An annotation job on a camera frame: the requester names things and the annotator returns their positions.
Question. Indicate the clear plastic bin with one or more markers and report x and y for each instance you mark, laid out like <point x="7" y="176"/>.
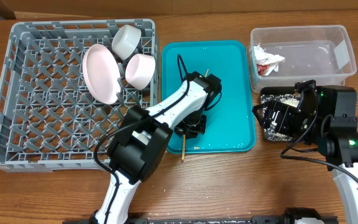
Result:
<point x="320" y="53"/>

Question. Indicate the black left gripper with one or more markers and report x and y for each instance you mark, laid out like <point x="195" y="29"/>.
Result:
<point x="181" y="129"/>

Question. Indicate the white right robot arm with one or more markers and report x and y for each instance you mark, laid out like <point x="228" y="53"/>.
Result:
<point x="321" y="125"/>

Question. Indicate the small white bowl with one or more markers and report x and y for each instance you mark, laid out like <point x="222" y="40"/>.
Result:
<point x="140" y="70"/>

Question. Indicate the teal plastic tray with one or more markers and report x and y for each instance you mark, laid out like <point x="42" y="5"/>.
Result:
<point x="230" y="125"/>

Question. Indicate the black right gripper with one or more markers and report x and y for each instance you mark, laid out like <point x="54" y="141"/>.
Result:
<point x="272" y="116"/>

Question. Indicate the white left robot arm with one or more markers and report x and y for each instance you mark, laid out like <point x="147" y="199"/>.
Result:
<point x="133" y="152"/>

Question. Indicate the large white plate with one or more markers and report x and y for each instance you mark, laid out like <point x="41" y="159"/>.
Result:
<point x="101" y="74"/>

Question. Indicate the grey bowl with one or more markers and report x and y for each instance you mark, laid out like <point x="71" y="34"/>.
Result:
<point x="126" y="41"/>

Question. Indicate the grey dish rack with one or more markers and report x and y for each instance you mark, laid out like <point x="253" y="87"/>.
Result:
<point x="48" y="119"/>

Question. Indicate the spilled rice pile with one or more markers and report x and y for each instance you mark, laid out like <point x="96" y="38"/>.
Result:
<point x="286" y="99"/>

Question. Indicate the red white wrapper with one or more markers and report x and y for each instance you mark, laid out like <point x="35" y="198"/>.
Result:
<point x="266" y="63"/>

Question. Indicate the black tray bin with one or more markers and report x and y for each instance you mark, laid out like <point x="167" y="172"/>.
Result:
<point x="308" y="106"/>

